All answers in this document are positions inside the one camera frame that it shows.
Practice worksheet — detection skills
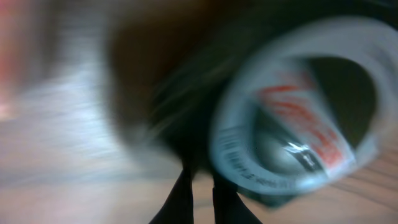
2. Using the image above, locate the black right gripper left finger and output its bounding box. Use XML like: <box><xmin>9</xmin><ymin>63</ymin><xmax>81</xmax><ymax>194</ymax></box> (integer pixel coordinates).
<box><xmin>149</xmin><ymin>167</ymin><xmax>194</xmax><ymax>224</ymax></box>

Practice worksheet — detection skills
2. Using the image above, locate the green round-label box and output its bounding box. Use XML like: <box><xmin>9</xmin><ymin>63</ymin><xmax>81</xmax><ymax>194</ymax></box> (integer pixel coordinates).
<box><xmin>149</xmin><ymin>12</ymin><xmax>398</xmax><ymax>209</ymax></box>

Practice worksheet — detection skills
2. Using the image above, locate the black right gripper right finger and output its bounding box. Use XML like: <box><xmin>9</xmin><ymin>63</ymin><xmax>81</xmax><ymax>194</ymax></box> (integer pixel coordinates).
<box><xmin>213</xmin><ymin>178</ymin><xmax>262</xmax><ymax>224</ymax></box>

